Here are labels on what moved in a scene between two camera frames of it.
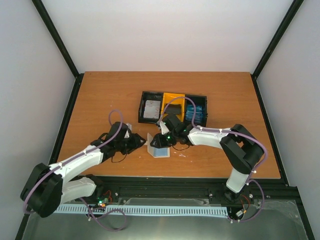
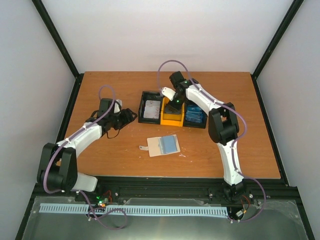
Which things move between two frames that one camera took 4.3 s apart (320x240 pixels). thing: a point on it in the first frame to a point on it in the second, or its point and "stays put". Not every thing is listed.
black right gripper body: (168, 142) to (180, 100)
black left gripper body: (125, 147) to (118, 122)
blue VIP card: (190, 112) stays put
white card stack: (152, 109) stays put
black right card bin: (201, 114) stays put
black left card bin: (150, 109) stays put
